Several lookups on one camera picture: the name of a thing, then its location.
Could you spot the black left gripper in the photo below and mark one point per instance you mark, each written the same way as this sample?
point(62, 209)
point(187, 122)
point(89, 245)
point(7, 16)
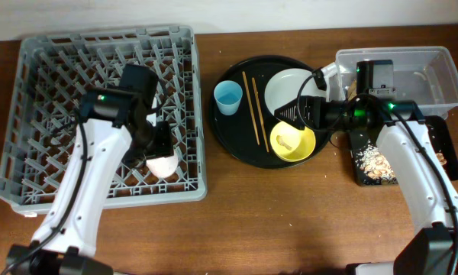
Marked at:
point(164, 144)

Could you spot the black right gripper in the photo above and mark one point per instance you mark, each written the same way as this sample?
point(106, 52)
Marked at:
point(311, 102)

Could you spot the yellow plastic bowl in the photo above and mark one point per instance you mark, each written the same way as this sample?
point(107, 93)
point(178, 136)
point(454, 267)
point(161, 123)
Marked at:
point(290, 144)

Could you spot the pink plastic cup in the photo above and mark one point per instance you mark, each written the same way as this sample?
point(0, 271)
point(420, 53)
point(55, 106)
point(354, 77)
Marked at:
point(165, 160)

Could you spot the brown coffee stick wrapper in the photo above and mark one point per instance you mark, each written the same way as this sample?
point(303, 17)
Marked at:
point(352, 90)

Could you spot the food leftovers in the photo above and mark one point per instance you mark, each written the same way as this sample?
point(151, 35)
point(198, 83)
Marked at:
point(374, 165)

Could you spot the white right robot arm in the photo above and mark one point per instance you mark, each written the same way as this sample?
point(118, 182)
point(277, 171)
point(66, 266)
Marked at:
point(400, 132)

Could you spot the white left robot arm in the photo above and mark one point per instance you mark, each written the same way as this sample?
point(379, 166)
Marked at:
point(114, 125)

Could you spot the grey dishwasher rack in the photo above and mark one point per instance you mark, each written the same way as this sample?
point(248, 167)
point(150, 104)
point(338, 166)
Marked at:
point(54, 72)

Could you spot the round black tray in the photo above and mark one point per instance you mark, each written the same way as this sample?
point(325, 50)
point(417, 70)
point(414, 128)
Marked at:
point(236, 132)

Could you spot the grey round plate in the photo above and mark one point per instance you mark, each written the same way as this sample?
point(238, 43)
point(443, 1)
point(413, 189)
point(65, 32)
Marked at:
point(283, 87)

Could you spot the right wooden chopstick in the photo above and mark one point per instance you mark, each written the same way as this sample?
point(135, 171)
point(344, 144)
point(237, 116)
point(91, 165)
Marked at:
point(260, 114)

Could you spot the wooden chopstick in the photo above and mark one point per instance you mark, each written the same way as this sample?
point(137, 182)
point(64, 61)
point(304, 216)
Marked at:
point(260, 114)
point(251, 108)

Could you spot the left wooden chopstick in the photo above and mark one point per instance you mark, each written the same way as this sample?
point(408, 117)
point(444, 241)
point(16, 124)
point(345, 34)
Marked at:
point(251, 108)

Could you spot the light blue plastic cup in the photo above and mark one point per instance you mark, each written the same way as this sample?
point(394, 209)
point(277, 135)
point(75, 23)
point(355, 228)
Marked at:
point(228, 95)

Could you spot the clear plastic bin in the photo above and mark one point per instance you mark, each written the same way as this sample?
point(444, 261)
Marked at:
point(425, 75)

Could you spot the black rectangular tray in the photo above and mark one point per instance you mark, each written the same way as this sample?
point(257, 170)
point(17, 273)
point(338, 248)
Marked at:
point(440, 141)

